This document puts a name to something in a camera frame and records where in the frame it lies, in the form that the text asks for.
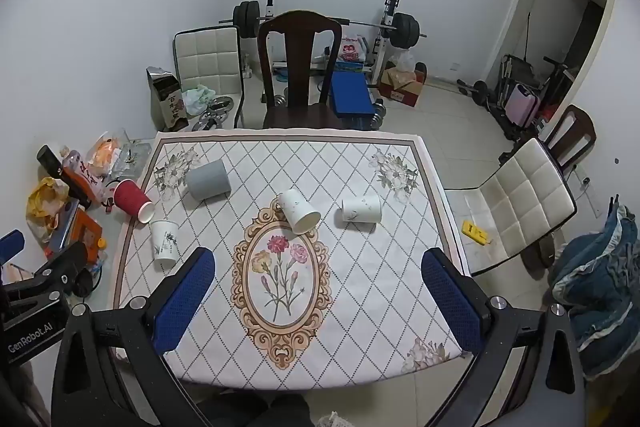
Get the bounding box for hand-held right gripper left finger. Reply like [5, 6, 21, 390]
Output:
[51, 247, 217, 427]

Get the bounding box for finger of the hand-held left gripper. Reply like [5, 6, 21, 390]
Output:
[0, 241, 91, 305]
[0, 229, 26, 267]

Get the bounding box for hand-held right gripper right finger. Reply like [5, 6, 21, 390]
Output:
[421, 248, 586, 427]

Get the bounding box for white cup with bamboo print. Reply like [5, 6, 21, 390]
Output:
[151, 220, 180, 271]

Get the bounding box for red paper cup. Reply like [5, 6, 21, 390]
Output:
[113, 178, 155, 224]

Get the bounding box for grey cup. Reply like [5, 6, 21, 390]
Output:
[186, 159, 232, 200]

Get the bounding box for white cup with leaf print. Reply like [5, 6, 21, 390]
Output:
[341, 195, 382, 225]

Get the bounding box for white cup with sparse print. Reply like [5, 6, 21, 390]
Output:
[278, 189, 321, 236]

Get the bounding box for orange box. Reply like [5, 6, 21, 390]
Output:
[47, 208, 107, 269]

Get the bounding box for yellow plastic bag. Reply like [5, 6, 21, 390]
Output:
[25, 177, 71, 244]

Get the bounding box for yellow small packet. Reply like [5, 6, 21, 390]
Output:
[460, 221, 491, 246]

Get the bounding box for floral printed tablecloth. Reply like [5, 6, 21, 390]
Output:
[112, 129, 471, 392]

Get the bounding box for white padded chair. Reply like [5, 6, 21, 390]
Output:
[173, 26, 246, 130]
[442, 137, 578, 278]

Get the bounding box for orange snack bag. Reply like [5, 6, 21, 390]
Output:
[86, 133, 124, 174]

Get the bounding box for clear plastic bag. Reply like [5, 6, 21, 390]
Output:
[111, 138, 152, 179]

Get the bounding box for blue denim clothing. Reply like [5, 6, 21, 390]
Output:
[549, 205, 640, 379]

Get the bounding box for metal weight plates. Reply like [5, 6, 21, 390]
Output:
[192, 95, 237, 130]

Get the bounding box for brown paper gift bag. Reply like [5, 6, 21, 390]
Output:
[145, 66, 190, 133]

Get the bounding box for green plastic bag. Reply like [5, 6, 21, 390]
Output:
[181, 84, 216, 116]

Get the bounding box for pink suitcase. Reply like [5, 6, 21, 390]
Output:
[504, 84, 542, 128]

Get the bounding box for dark wooden chair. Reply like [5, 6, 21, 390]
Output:
[542, 104, 597, 182]
[257, 10, 344, 130]

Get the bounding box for small black barbell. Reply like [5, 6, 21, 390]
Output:
[456, 79, 495, 106]

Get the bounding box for brown cardboard box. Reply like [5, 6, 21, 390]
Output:
[377, 65, 427, 108]

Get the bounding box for black folding cart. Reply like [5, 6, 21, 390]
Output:
[492, 53, 538, 142]

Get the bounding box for white barbell rack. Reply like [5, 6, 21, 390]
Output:
[260, 0, 407, 105]

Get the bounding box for red and white plastic bag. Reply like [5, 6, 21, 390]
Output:
[338, 35, 369, 64]

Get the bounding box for white door frame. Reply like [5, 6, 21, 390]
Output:
[479, 0, 620, 118]

